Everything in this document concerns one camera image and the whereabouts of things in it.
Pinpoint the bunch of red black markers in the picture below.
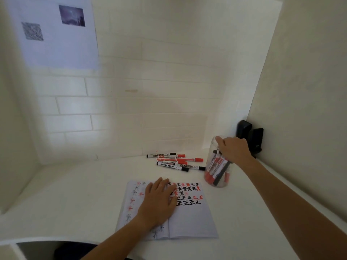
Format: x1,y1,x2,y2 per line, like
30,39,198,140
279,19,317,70
205,149,231,187

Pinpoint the white paper sheet with prints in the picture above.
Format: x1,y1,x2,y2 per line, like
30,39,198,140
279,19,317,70
5,0,100,70

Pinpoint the black capped whiteboard marker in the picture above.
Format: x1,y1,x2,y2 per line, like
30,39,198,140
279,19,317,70
146,153,186,159

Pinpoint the clear plastic jar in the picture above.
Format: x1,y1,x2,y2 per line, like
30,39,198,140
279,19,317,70
204,136,232,188

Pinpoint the person's right hand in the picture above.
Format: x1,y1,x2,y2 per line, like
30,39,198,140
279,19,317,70
215,136,254,168

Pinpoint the person's right forearm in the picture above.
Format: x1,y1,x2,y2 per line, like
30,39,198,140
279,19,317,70
237,155,347,260

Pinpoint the person's left forearm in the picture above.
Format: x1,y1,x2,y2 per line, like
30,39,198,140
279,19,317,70
81,216,152,260

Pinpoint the person's left hand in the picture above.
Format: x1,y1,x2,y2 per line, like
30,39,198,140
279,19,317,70
136,177,178,229

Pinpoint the long red whiteboard marker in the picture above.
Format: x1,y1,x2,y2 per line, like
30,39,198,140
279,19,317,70
156,157,204,163

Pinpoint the notebook with marker scribbles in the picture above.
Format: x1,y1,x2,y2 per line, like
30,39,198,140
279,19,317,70
116,180,219,240

